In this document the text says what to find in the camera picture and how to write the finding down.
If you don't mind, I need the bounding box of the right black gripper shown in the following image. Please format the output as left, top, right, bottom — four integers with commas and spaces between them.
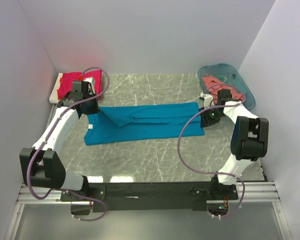
198, 104, 226, 129

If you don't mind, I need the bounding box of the blue t-shirt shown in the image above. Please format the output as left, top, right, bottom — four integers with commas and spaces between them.
84, 102, 199, 146

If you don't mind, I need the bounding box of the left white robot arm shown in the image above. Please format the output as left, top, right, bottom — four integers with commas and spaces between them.
19, 77, 99, 201

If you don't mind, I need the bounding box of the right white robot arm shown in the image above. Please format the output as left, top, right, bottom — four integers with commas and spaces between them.
200, 89, 269, 200

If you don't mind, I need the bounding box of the folded magenta t-shirt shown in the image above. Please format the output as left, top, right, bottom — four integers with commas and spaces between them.
62, 70, 102, 96

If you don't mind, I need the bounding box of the folded white t-shirt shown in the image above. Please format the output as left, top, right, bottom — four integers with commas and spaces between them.
48, 73, 63, 104

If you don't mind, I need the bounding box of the salmon pink t-shirt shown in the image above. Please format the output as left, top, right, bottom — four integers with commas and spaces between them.
202, 75, 244, 103

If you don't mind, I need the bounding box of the teal plastic basket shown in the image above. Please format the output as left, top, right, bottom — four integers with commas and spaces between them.
197, 63, 256, 110

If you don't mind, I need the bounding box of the black base beam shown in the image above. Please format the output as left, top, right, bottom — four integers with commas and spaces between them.
59, 181, 238, 213

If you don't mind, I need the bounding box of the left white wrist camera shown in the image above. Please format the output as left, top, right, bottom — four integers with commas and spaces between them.
83, 77, 96, 88

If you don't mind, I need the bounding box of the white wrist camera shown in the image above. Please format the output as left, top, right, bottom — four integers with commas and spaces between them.
83, 77, 96, 88
198, 92, 214, 108

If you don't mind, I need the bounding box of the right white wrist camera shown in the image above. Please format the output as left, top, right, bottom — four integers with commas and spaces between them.
198, 92, 214, 108

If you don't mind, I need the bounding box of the aluminium frame rail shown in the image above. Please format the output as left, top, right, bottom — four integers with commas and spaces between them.
3, 104, 295, 240

